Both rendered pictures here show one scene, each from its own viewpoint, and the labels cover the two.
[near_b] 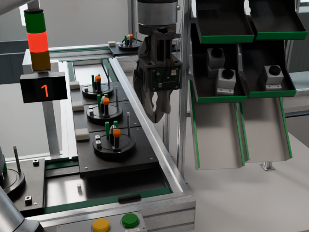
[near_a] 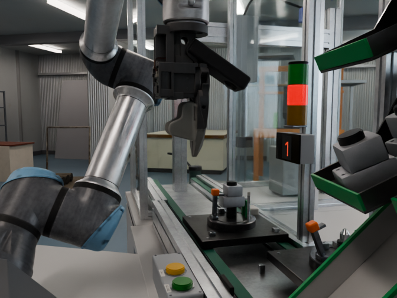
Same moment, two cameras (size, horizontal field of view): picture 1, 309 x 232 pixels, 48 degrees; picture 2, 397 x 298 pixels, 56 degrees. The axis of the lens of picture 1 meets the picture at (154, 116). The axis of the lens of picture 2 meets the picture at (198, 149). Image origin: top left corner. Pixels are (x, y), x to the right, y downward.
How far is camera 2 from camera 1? 0.97 m
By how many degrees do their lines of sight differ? 87
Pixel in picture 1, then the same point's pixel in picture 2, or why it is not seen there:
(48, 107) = (303, 175)
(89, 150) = not seen: hidden behind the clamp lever
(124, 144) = not seen: hidden behind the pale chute
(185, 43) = (377, 90)
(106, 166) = (288, 264)
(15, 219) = (97, 172)
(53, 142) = (301, 222)
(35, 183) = (239, 235)
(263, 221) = not seen: outside the picture
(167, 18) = (165, 12)
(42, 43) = (292, 96)
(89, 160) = (296, 253)
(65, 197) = (246, 266)
